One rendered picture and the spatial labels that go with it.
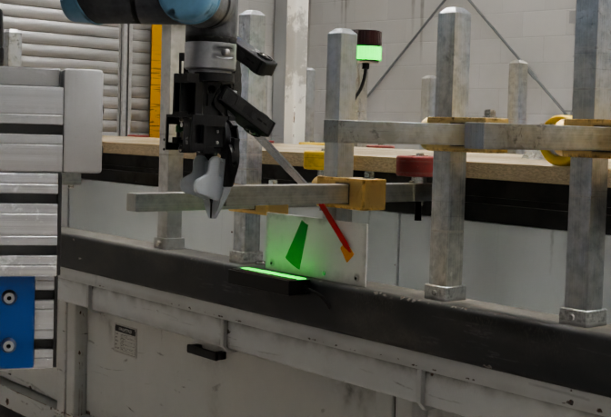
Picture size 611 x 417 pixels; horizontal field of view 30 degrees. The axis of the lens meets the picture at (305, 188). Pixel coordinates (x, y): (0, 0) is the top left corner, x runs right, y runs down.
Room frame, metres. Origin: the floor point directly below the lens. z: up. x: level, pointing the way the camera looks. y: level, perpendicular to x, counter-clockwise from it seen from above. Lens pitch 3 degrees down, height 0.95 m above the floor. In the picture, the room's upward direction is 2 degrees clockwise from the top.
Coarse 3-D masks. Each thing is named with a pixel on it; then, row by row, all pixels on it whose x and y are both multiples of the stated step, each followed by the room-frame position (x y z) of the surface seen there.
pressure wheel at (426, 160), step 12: (396, 156) 1.94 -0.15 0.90; (408, 156) 1.91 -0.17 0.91; (420, 156) 1.90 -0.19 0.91; (432, 156) 1.91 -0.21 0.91; (396, 168) 1.93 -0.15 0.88; (408, 168) 1.91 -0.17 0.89; (420, 168) 1.90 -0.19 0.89; (432, 168) 1.91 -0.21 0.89; (420, 180) 1.93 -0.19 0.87; (420, 204) 1.94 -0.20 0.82; (420, 216) 1.94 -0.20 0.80
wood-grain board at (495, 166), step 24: (120, 144) 2.80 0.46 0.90; (144, 144) 2.71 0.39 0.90; (288, 144) 3.20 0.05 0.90; (312, 144) 3.33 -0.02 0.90; (360, 168) 2.12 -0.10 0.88; (384, 168) 2.07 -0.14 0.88; (480, 168) 1.89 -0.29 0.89; (504, 168) 1.85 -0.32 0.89; (528, 168) 1.81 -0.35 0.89; (552, 168) 1.77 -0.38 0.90
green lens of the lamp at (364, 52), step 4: (360, 48) 1.88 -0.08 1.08; (364, 48) 1.88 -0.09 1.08; (368, 48) 1.88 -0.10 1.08; (372, 48) 1.88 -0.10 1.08; (376, 48) 1.89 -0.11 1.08; (380, 48) 1.90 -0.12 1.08; (356, 52) 1.88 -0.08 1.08; (360, 52) 1.88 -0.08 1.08; (364, 52) 1.88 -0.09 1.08; (368, 52) 1.88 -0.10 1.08; (372, 52) 1.88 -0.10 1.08; (376, 52) 1.89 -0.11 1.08; (380, 52) 1.90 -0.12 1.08; (356, 56) 1.88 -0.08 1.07; (360, 56) 1.88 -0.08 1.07; (364, 56) 1.88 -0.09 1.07; (368, 56) 1.88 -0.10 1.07; (372, 56) 1.88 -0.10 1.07; (376, 56) 1.89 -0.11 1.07; (380, 56) 1.90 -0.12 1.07; (380, 60) 1.90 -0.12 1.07
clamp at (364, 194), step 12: (324, 180) 1.87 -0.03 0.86; (336, 180) 1.84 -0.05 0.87; (348, 180) 1.82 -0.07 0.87; (360, 180) 1.80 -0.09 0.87; (372, 180) 1.81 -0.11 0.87; (384, 180) 1.82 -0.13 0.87; (348, 192) 1.82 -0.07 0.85; (360, 192) 1.80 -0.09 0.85; (372, 192) 1.81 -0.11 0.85; (384, 192) 1.82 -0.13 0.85; (336, 204) 1.84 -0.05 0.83; (348, 204) 1.82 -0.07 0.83; (360, 204) 1.80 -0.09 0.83; (372, 204) 1.81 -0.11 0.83; (384, 204) 1.82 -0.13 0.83
